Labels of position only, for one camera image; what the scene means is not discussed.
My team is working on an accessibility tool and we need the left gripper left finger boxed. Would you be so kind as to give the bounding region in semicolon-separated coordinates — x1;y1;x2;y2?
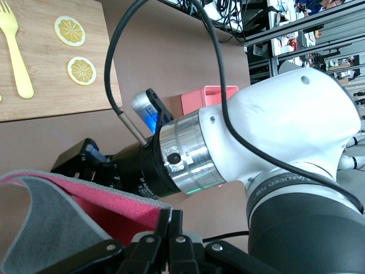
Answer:
56;209;172;274

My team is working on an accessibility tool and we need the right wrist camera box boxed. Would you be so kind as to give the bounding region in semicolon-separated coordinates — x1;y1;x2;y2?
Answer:
130;88;175;135

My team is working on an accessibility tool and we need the wooden cutting board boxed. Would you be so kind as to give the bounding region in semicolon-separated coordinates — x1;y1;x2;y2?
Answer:
0;0;123;123

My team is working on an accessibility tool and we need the grey cloth with pink side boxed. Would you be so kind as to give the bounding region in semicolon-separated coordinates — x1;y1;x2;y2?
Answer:
0;170;173;271

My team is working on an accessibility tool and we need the pink plastic bin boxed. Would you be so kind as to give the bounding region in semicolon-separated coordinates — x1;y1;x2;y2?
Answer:
180;84;239;119

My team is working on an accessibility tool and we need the lemon slice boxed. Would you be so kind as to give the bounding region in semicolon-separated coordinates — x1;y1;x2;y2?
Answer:
54;15;86;48
67;56;97;86

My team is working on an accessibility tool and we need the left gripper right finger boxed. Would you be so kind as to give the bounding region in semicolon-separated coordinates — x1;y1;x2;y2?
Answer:
169;210;286;274

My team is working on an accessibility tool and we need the black floor cable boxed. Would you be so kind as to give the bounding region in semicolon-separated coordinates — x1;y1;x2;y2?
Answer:
210;0;246;43
176;0;212;18

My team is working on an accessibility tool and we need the yellow plastic fork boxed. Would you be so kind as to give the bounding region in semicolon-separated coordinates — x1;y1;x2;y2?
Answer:
0;0;35;100

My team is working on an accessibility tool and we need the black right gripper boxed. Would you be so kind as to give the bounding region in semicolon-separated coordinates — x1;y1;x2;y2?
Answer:
50;133;184;200

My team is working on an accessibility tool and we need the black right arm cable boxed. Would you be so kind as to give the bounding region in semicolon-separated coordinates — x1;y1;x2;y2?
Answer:
104;0;365;213

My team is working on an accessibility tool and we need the metal storage shelf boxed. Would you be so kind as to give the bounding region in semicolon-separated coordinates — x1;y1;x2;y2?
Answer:
244;0;365;120

